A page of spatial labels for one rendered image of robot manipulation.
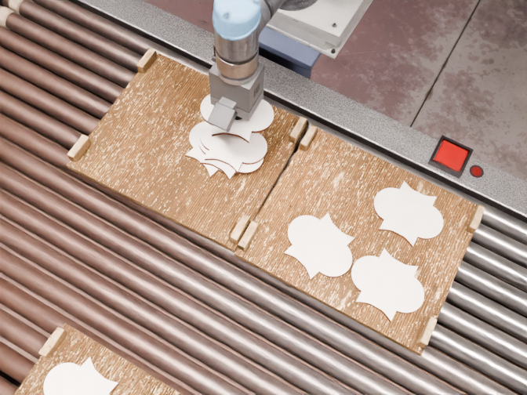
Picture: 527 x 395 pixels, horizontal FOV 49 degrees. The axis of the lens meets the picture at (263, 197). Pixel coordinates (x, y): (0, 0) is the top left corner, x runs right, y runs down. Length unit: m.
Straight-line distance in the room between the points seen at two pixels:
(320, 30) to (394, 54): 1.27
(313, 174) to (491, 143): 1.43
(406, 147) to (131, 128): 0.62
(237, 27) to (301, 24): 0.56
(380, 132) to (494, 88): 1.44
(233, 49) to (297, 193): 0.38
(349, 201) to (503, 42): 1.82
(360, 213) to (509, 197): 0.34
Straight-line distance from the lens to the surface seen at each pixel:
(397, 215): 1.24
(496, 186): 1.38
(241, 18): 0.94
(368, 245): 1.21
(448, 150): 1.37
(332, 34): 1.47
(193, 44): 1.48
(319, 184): 1.25
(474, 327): 1.24
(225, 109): 1.11
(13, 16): 1.62
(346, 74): 2.61
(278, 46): 1.53
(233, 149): 1.25
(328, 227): 1.20
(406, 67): 2.70
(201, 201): 1.23
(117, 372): 1.15
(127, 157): 1.29
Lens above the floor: 2.05
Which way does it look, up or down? 65 degrees down
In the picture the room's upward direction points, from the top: 5 degrees clockwise
